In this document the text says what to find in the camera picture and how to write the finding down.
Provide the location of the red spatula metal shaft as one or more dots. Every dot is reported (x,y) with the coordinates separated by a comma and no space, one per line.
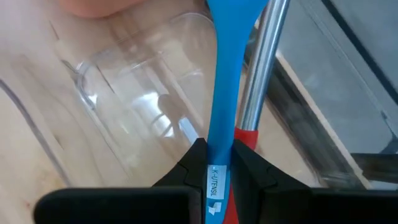
(258,77)

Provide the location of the orange plastic bin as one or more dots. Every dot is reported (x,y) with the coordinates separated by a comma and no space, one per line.
(93,7)

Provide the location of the blue silicone spatula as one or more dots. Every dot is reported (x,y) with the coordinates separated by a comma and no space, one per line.
(224,93)

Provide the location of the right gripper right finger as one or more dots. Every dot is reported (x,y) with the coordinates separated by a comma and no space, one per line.
(252,177)

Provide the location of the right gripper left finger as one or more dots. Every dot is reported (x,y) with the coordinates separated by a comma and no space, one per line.
(189,174)

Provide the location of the black frame rail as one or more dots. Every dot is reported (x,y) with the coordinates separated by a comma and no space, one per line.
(298,130)

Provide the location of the clear plastic container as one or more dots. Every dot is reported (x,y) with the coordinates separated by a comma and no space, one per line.
(124,93)

